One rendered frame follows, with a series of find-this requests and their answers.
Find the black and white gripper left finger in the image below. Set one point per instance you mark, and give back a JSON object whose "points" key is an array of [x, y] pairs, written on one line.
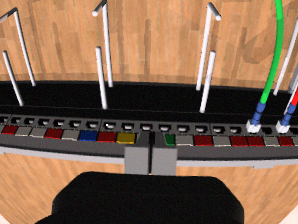
{"points": [[136, 155]]}

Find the green cable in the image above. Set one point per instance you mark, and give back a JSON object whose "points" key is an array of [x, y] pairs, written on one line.
{"points": [[277, 52]]}

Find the red patch cord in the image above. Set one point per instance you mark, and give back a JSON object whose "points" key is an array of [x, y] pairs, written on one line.
{"points": [[293, 103]]}

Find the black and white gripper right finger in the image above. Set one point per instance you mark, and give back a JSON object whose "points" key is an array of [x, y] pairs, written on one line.
{"points": [[163, 156]]}

